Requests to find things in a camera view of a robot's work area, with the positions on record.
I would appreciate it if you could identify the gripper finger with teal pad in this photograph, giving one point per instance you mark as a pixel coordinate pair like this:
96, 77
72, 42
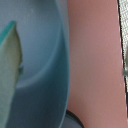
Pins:
10, 60

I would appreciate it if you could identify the grey pot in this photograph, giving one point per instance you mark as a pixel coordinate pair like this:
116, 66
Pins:
42, 89

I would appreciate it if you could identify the beige woven placemat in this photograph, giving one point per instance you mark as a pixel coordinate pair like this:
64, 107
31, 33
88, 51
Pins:
123, 18

